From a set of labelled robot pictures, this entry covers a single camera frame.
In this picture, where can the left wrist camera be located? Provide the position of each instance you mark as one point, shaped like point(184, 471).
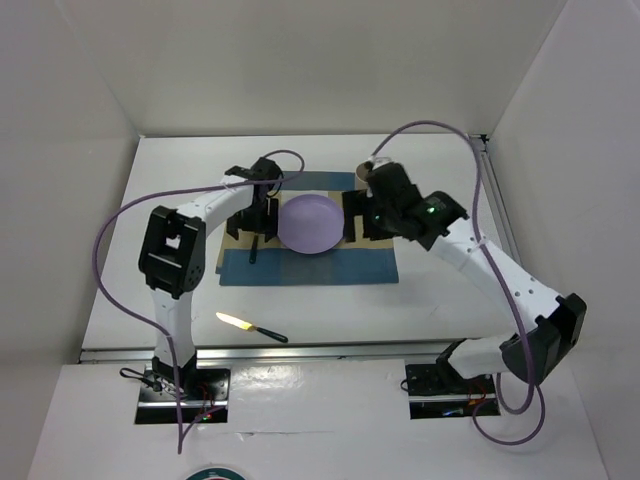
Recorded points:
point(265, 169)

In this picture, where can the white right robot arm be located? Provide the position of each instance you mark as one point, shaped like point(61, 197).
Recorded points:
point(547, 325)

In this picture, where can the beige plastic cup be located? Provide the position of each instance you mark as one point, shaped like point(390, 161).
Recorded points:
point(361, 174)

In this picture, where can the blue beige checked cloth napkin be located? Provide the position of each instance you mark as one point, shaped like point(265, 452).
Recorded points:
point(363, 262)

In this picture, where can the gold knife green handle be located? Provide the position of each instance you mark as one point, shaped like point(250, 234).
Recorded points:
point(249, 327)

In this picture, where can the purple plastic plate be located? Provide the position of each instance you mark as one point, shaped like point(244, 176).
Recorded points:
point(310, 224)

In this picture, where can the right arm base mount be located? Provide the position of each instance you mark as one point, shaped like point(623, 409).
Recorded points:
point(434, 395)

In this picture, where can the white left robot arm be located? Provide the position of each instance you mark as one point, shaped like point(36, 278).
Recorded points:
point(173, 255)

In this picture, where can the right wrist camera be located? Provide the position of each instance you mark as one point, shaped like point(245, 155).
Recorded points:
point(375, 162)

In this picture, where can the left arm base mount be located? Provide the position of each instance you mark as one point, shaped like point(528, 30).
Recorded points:
point(207, 399)

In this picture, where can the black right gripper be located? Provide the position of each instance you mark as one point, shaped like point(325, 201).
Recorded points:
point(354, 203)

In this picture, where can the green round sticker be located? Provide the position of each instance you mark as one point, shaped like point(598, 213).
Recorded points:
point(216, 473)

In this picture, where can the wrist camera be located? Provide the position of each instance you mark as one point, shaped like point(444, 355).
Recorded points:
point(375, 162)
point(265, 169)

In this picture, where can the gold fork green handle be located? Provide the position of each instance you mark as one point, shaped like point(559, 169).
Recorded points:
point(254, 250)

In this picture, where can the aluminium right side rail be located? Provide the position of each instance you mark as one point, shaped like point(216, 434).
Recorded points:
point(487, 197)

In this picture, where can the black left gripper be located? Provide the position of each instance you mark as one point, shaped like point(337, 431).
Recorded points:
point(266, 224)

